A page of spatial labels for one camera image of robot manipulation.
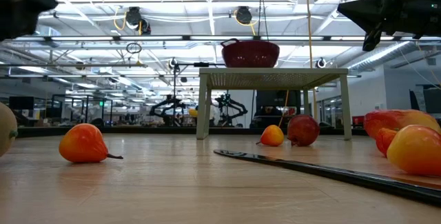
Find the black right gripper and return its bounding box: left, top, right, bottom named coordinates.
left=337, top=0, right=414, bottom=52

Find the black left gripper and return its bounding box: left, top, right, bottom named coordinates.
left=0, top=0, right=59, bottom=42

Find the red yellow mango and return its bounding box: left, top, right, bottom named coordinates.
left=362, top=109, right=441, bottom=141

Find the brown green kiwi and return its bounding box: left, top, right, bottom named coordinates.
left=0, top=101, right=19, bottom=158

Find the purple colander bowl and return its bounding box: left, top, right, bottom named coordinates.
left=220, top=38, right=281, bottom=68

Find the small red orange round fruit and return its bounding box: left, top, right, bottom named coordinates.
left=375, top=127, right=399, bottom=158

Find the dark red plum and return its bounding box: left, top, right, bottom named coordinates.
left=287, top=114, right=321, bottom=147

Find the small orange yellow pear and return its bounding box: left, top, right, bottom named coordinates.
left=255, top=124, right=285, bottom=147
left=386, top=124, right=441, bottom=178
left=58, top=123, right=124, bottom=164

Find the mint green perforated shelf riser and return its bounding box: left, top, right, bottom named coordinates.
left=196, top=67, right=353, bottom=141

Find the black knife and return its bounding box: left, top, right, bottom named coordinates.
left=213, top=149, right=441, bottom=207

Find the black ceiling cable reel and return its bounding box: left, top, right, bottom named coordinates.
left=235, top=6, right=253, bottom=25
left=124, top=6, right=152, bottom=35

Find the yellow hanging cable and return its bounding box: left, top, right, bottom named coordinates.
left=277, top=90, right=290, bottom=128

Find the black aluminium frame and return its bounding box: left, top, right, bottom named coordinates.
left=17, top=126, right=380, bottom=139

